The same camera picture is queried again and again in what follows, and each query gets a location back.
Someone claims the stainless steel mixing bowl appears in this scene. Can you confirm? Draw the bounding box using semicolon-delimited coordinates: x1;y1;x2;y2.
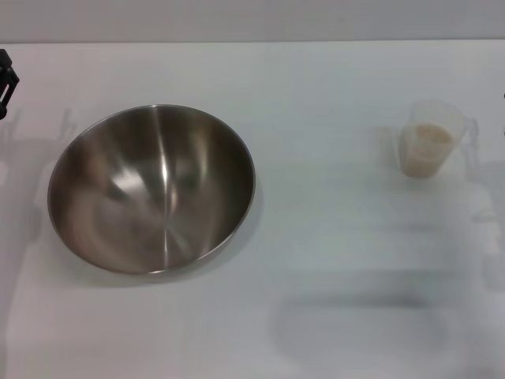
47;104;256;276

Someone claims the white uncooked rice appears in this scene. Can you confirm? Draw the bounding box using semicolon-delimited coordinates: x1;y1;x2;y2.
402;122;454;177

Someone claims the clear plastic measuring cup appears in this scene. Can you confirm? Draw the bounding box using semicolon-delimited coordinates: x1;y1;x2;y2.
398;100;481;178

